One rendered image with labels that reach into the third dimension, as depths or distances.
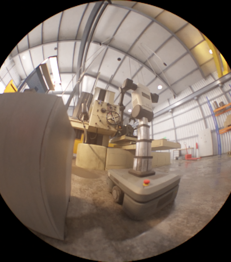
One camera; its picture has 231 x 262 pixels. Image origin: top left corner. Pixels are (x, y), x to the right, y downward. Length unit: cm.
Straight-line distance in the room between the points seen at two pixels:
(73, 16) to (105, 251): 979
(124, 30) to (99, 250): 858
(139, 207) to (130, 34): 834
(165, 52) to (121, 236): 860
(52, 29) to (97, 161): 1055
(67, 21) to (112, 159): 1026
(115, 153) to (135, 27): 845
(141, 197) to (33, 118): 52
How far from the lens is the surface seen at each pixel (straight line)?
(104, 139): 262
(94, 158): 191
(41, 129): 20
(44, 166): 20
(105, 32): 855
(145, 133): 77
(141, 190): 46
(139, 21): 819
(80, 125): 223
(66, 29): 948
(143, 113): 81
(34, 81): 195
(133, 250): 48
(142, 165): 70
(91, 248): 47
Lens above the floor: 44
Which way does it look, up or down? 17 degrees up
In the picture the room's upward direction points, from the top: 6 degrees clockwise
